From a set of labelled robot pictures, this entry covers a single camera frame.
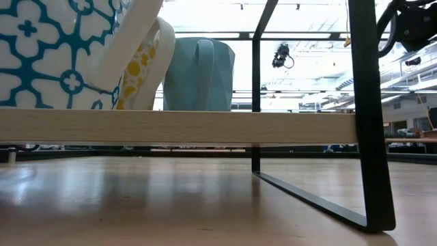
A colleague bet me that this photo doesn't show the black station frame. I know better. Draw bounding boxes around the black station frame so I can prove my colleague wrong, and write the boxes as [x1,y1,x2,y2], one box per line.
[174,31,390,42]

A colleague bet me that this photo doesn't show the yellow hanging cable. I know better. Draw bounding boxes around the yellow hanging cable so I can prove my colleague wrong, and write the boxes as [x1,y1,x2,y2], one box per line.
[342,0,352,49]

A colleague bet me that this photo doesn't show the black table edge rail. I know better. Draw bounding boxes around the black table edge rail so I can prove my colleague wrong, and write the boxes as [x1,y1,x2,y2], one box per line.
[0,146,437,165]

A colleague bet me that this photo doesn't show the wooden workbench grey legs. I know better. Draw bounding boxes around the wooden workbench grey legs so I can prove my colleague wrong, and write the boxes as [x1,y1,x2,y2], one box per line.
[384,137,437,145]

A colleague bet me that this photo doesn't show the light blue mug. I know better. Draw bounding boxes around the light blue mug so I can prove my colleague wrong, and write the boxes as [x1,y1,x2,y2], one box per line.
[163,36,236,112]

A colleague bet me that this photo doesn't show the blue storage bin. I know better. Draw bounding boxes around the blue storage bin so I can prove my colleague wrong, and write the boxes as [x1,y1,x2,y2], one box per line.
[323,143,358,153]

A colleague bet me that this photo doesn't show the wooden shelf black metal frame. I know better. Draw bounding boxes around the wooden shelf black metal frame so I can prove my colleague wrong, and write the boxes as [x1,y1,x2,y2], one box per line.
[0,0,397,234]

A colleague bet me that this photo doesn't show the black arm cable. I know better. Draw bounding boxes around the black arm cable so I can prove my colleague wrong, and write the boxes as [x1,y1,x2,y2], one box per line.
[376,0,407,58]

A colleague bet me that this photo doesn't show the white mug yellow dots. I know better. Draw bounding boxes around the white mug yellow dots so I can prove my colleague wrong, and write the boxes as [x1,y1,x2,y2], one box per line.
[115,16,176,111]

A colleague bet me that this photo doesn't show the white mug blue floral pattern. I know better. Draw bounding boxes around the white mug blue floral pattern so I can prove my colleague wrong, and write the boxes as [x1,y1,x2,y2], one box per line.
[0,0,165,111]

